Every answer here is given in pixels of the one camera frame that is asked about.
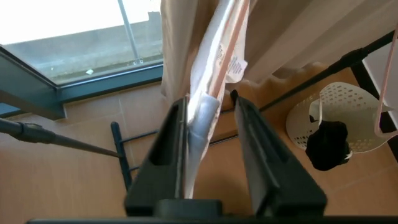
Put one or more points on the black garment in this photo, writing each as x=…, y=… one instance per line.
x=326, y=146

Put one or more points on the white garment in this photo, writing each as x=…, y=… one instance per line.
x=202, y=115

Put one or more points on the white laundry basket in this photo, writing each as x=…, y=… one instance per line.
x=342, y=99

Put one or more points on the pink clothes hanger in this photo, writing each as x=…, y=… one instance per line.
x=377, y=129
x=230, y=46

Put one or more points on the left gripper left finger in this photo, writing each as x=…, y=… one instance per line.
x=161, y=180

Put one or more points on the black clothes rack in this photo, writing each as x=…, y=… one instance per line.
x=37, y=133

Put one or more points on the beige curtain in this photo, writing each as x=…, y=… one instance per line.
x=295, y=31

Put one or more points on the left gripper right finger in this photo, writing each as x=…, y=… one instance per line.
x=280, y=180

